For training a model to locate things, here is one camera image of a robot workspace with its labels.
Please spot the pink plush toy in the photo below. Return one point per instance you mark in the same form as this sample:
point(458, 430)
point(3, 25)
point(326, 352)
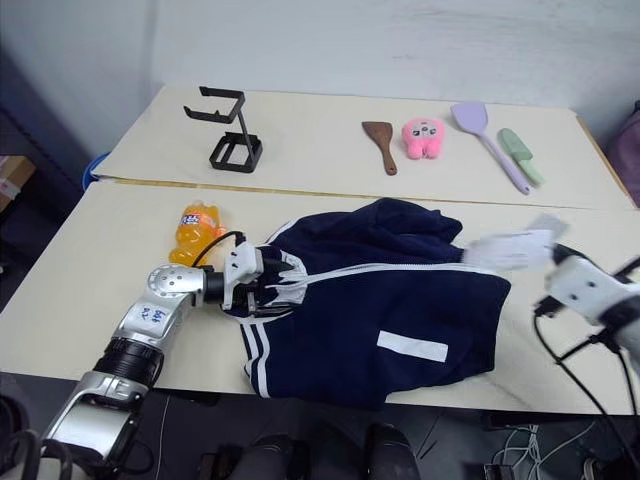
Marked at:
point(423, 139)

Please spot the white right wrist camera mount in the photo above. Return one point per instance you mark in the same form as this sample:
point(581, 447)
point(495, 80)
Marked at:
point(582, 290)

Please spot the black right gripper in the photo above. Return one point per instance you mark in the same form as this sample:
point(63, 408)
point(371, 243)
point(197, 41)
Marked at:
point(562, 253)

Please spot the brown cardboard box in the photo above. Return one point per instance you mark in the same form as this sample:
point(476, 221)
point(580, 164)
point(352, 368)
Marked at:
point(12, 175)

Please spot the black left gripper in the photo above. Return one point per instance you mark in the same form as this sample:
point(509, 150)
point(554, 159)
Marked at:
point(245, 296)

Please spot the purple silicone spatula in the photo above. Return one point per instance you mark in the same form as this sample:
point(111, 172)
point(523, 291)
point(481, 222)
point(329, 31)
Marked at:
point(482, 132)

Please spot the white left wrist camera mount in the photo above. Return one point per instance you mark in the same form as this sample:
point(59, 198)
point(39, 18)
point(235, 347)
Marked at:
point(242, 264)

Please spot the orange soda bottle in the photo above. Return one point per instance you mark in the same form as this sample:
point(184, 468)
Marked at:
point(194, 234)

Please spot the green plastic knife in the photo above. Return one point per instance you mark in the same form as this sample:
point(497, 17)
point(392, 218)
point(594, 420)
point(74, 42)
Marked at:
point(517, 152)

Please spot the navy blue white-striped jacket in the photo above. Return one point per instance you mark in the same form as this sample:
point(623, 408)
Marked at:
point(380, 320)

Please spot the dark rounded shape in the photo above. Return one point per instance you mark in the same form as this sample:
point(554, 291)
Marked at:
point(392, 452)
point(277, 457)

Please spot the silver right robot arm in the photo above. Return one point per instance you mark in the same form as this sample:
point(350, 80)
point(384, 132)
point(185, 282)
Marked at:
point(629, 325)

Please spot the brown wooden spatula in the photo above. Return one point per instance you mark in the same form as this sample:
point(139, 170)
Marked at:
point(381, 142)

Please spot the blue bucket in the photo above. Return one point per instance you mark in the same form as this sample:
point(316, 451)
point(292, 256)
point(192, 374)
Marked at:
point(94, 170)

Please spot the black metal stand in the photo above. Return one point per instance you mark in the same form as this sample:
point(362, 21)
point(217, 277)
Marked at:
point(235, 145)

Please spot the purple bag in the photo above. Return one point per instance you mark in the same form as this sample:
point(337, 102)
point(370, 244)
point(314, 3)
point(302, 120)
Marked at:
point(627, 150)

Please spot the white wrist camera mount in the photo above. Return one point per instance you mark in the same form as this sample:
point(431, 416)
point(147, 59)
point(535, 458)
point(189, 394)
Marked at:
point(582, 290)
point(242, 264)

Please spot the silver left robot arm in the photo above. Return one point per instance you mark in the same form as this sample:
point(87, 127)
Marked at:
point(150, 320)

